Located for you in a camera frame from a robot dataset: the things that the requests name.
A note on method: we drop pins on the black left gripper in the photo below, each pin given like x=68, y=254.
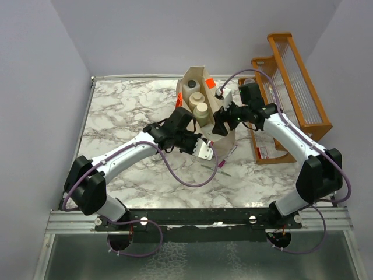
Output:
x=195, y=136

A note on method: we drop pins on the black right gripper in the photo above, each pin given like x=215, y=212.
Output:
x=222, y=116

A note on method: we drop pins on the cream floral canvas bag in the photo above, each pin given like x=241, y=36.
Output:
x=221, y=144

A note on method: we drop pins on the green bottle white cap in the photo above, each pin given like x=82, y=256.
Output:
x=201, y=114

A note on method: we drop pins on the beige bottle beige cap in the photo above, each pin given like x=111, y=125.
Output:
x=194, y=99

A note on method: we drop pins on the white square bottle dark cap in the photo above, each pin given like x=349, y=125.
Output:
x=189, y=87

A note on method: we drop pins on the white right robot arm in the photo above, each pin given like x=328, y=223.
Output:
x=320, y=167

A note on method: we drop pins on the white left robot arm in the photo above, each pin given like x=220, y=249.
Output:
x=87, y=180

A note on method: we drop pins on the pink white pen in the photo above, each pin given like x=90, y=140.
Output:
x=223, y=162

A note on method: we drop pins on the silver pen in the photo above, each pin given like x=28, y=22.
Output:
x=219, y=170

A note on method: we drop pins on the wooden rack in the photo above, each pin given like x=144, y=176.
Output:
x=286, y=63

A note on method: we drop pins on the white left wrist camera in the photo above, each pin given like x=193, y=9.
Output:
x=203, y=149

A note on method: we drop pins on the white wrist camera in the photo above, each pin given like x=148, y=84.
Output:
x=225, y=95
x=203, y=149

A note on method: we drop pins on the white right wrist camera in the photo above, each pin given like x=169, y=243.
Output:
x=225, y=95

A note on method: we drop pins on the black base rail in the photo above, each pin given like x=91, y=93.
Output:
x=199, y=225

